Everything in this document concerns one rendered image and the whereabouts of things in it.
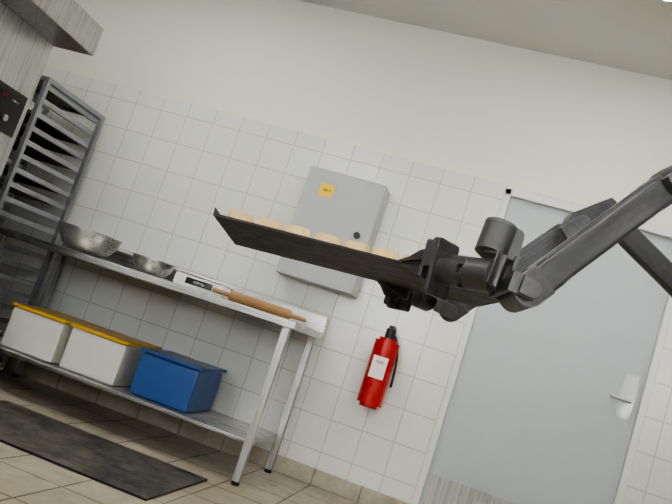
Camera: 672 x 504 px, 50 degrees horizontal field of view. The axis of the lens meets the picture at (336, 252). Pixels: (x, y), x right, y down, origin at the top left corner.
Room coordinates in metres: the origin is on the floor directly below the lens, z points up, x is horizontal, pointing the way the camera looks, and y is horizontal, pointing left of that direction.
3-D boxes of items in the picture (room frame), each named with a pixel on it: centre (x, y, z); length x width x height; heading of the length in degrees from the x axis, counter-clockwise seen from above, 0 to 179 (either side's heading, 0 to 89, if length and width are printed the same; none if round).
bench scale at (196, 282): (4.20, 0.66, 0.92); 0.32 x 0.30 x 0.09; 174
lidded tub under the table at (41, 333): (4.43, 1.46, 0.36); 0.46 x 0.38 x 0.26; 165
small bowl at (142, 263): (4.43, 1.05, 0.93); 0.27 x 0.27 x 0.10
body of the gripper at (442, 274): (1.24, -0.20, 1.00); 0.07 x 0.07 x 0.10; 45
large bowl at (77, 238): (4.41, 1.46, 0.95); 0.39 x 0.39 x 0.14
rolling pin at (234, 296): (4.03, 0.31, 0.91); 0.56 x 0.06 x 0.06; 105
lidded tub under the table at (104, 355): (4.33, 1.07, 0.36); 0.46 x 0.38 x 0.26; 167
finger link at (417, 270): (1.29, -0.15, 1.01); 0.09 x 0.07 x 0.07; 45
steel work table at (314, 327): (4.30, 0.92, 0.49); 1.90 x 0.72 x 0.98; 77
